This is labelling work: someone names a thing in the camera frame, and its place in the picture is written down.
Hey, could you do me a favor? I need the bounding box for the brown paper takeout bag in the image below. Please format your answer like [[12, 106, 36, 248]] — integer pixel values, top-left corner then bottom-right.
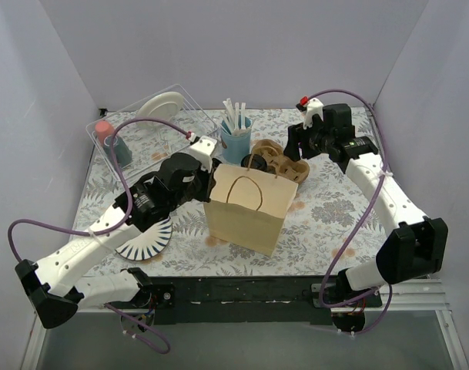
[[203, 164, 298, 257]]

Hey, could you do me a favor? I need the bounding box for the black plastic cup lid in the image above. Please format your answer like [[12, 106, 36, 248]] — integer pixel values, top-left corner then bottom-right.
[[240, 153, 268, 172]]

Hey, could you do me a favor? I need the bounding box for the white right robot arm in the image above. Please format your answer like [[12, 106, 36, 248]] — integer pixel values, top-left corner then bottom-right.
[[283, 98, 448, 307]]

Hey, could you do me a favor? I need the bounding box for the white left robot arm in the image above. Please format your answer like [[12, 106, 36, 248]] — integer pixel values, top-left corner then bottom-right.
[[15, 153, 215, 329]]

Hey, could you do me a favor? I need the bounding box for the brown pulp cup carrier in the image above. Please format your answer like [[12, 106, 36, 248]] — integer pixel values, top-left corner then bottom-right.
[[252, 139, 310, 184]]

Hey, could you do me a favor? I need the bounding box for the blue cylindrical holder cup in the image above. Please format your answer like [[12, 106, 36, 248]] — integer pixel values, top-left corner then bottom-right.
[[221, 117, 252, 165]]

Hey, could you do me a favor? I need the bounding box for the white wrapped straw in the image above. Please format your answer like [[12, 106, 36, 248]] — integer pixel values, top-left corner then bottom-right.
[[240, 102, 246, 130], [234, 103, 240, 132], [223, 98, 238, 134]]

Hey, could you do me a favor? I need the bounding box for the blue striped white plate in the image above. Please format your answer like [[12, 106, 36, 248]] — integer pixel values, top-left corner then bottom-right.
[[116, 217, 173, 261]]

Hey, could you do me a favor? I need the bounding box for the white ceramic plate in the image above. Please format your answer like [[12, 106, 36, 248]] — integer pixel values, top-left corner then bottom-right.
[[136, 92, 184, 121]]

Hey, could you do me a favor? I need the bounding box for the teal plastic cup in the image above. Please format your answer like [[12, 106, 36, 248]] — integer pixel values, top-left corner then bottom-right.
[[103, 135, 132, 169]]

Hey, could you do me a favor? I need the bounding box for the floral patterned table mat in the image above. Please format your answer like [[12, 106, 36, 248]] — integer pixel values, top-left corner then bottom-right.
[[74, 109, 386, 277]]

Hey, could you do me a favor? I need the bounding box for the pink plastic cup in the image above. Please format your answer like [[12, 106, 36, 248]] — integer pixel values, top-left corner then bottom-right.
[[95, 120, 115, 148]]

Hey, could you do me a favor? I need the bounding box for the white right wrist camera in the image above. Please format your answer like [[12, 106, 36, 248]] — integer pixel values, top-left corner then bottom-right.
[[296, 96, 323, 130]]

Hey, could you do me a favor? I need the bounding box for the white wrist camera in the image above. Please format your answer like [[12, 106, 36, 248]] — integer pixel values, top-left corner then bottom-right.
[[296, 96, 323, 130], [188, 133, 218, 173]]

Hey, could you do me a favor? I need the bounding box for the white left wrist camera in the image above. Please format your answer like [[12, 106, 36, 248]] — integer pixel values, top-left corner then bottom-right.
[[188, 133, 218, 173]]

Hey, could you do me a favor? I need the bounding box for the clear wire dish rack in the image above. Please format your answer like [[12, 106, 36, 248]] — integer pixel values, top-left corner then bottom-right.
[[86, 84, 219, 188]]

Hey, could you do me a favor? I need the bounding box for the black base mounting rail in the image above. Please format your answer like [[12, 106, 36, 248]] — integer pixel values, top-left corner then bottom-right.
[[106, 275, 385, 325]]

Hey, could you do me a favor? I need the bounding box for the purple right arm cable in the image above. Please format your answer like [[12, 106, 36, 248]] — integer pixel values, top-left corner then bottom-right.
[[307, 89, 393, 336]]

